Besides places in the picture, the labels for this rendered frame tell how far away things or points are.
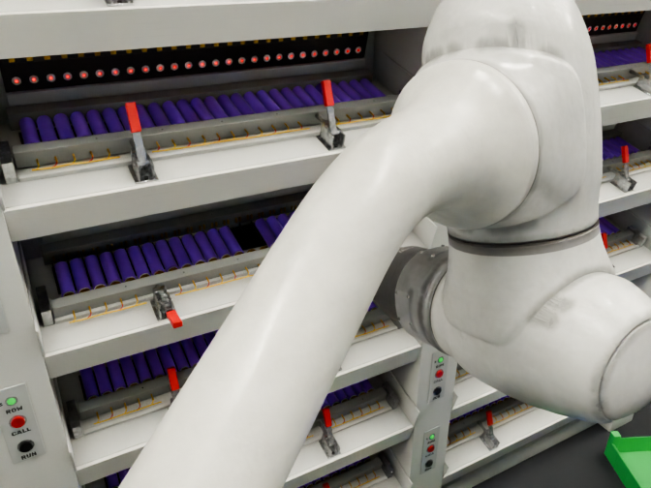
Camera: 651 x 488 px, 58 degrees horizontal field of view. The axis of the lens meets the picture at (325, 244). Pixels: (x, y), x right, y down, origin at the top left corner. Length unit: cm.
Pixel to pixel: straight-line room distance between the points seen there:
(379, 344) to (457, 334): 65
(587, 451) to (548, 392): 141
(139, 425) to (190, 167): 41
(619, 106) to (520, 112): 90
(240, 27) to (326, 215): 50
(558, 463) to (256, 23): 137
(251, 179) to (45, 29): 29
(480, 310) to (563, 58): 17
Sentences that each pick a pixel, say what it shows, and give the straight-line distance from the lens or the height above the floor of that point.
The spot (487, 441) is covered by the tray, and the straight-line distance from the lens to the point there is 150.
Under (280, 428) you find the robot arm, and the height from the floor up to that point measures 104.
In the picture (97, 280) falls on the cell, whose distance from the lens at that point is 88.
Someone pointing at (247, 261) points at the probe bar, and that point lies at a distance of 89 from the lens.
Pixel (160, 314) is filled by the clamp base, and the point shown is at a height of 77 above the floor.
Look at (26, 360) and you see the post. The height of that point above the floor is 76.
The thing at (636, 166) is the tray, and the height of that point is 77.
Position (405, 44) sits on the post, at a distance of 99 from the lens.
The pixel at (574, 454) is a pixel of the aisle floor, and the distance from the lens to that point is 179.
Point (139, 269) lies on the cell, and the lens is 88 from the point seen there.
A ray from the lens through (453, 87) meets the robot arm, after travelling 34.
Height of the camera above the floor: 121
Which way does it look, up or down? 27 degrees down
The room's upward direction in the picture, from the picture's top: straight up
